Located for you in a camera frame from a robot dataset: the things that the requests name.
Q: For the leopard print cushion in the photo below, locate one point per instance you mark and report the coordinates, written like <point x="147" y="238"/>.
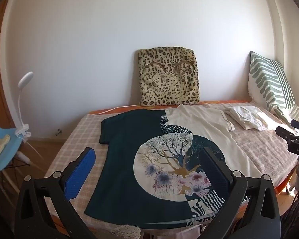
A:
<point x="168" y="79"/>

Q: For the white clip lamp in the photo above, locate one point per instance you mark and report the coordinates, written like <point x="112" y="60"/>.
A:
<point x="20" y="99"/>

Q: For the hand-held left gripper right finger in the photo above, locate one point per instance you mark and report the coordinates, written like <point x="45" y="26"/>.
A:
<point x="214" y="171"/>

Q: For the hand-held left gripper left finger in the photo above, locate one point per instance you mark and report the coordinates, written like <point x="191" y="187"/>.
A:
<point x="81" y="171"/>

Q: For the folded white garment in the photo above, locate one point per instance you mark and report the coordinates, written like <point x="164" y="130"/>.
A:
<point x="246" y="117"/>

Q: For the dark patterned cloth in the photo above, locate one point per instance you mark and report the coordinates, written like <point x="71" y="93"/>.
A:
<point x="295" y="204"/>

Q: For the blue chair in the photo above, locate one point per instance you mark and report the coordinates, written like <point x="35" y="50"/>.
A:
<point x="5" y="132"/>

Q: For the bed with checkered cover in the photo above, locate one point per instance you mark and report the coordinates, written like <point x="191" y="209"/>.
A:
<point x="72" y="139"/>

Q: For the green striped pillow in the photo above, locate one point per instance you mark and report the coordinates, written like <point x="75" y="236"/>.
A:
<point x="269" y="84"/>

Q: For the fluffy cream cloth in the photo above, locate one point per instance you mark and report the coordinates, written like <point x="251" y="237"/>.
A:
<point x="127" y="232"/>

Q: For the dark green cream printed t-shirt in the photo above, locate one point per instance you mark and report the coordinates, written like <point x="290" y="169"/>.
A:
<point x="119" y="154"/>

